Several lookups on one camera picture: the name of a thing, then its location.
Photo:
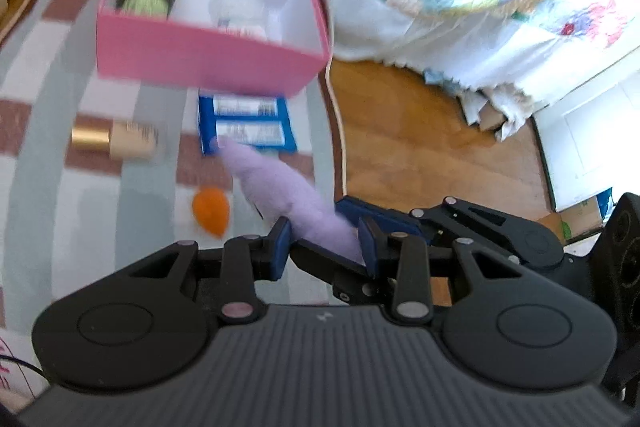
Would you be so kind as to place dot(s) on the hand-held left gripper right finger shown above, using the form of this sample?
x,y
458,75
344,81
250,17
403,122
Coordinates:
x,y
370,249

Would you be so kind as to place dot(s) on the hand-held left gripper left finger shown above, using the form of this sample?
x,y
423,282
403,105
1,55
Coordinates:
x,y
280,252

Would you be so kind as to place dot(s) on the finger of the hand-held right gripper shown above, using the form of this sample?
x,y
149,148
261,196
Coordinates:
x,y
325,262
380,214

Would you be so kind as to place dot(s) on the purple plush toy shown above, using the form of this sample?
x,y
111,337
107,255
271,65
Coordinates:
x,y
290,202

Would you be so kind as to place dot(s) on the orange makeup sponge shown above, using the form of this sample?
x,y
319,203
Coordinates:
x,y
212,209

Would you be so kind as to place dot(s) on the blue wet wipes pack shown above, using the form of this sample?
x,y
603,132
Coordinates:
x,y
290,142

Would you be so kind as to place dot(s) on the foundation bottle with gold cap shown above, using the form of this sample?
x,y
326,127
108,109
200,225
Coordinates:
x,y
130,141

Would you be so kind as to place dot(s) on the pink cardboard box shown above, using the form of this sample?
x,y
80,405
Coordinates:
x,y
200,62

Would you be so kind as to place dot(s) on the small white tissue pack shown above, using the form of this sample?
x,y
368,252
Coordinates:
x,y
245,31

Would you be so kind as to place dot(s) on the white panel door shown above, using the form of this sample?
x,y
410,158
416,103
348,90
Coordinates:
x,y
595,147

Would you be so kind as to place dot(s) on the papers under bed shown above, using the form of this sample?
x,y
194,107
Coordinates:
x,y
487,112

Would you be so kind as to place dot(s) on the checkered rug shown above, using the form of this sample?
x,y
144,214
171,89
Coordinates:
x,y
50,217

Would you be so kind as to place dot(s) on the white paper with pink marks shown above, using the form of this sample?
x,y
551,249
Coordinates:
x,y
15,352

